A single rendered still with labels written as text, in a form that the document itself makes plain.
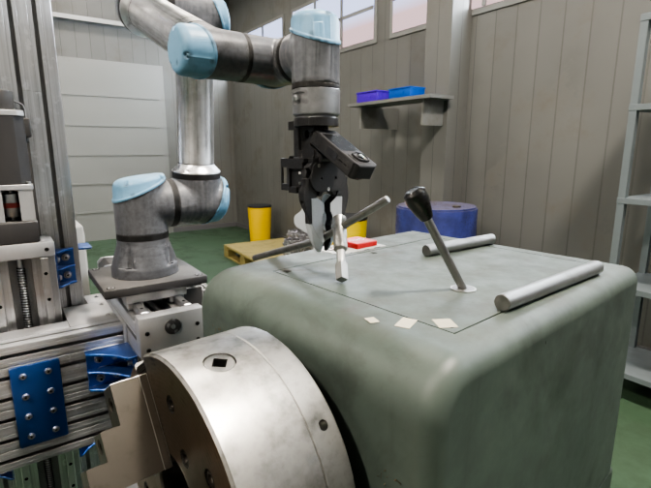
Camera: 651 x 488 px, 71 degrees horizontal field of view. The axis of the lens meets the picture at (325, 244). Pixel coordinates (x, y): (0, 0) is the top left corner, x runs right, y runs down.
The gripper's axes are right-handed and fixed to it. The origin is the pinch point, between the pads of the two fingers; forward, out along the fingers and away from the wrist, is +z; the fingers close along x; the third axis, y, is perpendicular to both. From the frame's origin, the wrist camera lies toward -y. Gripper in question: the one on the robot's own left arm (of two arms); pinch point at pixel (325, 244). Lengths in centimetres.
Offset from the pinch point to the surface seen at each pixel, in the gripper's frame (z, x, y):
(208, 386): 7.3, 30.2, -17.4
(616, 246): 39, -245, 28
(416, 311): 4.6, 4.4, -22.1
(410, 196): -9.2, 1.0, -17.9
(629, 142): -19, -245, 28
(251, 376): 7.5, 25.7, -17.9
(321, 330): 6.2, 14.7, -15.9
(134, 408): 12.4, 34.3, -7.5
